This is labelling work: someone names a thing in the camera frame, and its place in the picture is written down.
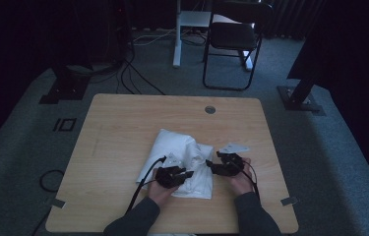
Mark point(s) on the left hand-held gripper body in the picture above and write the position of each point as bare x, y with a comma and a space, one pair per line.
169, 177

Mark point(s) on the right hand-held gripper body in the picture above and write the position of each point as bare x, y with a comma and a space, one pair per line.
231, 164

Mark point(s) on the white tiered skirt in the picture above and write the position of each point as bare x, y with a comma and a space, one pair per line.
180, 154

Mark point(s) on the person's left hand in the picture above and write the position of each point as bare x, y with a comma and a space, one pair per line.
160, 193

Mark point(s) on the person's right hand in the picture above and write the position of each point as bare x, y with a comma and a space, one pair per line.
242, 182

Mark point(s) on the grey table grommet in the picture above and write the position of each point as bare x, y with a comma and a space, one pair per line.
210, 109

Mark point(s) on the grey tape piece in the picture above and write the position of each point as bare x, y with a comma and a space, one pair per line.
289, 201
58, 203

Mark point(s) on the black stand base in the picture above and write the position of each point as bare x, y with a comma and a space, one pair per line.
65, 88
298, 101

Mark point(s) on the black folding chair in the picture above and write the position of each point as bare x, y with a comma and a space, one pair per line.
233, 36

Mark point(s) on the white desk frame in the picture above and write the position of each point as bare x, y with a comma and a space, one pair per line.
178, 49

